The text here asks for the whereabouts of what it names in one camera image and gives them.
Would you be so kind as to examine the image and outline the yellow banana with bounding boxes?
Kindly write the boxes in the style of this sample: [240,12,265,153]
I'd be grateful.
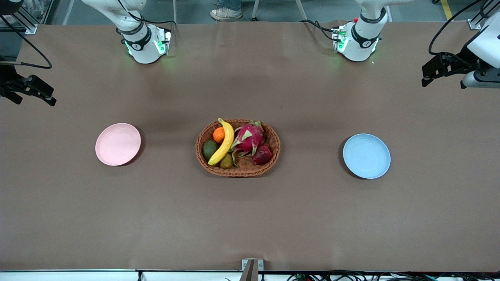
[208,118,235,166]

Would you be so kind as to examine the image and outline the dark red apple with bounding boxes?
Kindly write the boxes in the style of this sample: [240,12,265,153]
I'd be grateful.
[252,144,273,165]

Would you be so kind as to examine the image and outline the pink plate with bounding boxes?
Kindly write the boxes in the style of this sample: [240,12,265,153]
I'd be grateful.
[95,123,141,167]

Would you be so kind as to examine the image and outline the blue plate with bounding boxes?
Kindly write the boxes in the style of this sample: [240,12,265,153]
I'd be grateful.
[343,133,391,180]

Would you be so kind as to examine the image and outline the green avocado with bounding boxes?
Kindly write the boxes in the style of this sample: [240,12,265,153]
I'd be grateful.
[202,139,219,161]

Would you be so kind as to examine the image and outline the pink dragon fruit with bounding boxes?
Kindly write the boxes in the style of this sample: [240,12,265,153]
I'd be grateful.
[230,120,266,167]

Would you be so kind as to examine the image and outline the white sneaker shoe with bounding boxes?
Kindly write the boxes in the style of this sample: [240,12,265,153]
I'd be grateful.
[210,7,243,21]

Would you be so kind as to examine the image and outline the blue jeans leg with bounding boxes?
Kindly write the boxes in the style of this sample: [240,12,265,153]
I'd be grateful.
[217,0,243,11]

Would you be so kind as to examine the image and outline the brown wicker basket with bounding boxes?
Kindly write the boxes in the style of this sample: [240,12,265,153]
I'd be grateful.
[195,119,281,177]

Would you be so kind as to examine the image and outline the brown table cover sheet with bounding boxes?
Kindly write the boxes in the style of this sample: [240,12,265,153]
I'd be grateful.
[0,20,500,272]

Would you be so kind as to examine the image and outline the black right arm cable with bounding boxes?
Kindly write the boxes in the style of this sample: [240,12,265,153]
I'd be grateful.
[0,15,53,69]

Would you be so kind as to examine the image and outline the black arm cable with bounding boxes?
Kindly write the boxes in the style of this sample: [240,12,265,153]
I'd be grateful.
[428,0,482,56]
[0,15,53,69]

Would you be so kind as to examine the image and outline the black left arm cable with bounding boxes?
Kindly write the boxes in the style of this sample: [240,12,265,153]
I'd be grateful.
[428,0,482,56]

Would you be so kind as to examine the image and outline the aluminium frame profile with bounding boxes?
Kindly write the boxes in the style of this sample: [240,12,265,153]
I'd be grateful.
[11,5,38,35]
[468,0,500,30]

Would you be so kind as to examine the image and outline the black base power cable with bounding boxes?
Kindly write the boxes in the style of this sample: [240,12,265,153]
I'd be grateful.
[300,19,341,42]

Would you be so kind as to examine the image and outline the tangled black cables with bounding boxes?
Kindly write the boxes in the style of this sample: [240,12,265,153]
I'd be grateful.
[287,269,500,281]

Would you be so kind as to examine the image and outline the metal table edge bracket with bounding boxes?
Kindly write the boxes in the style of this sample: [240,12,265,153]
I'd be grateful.
[242,259,264,281]

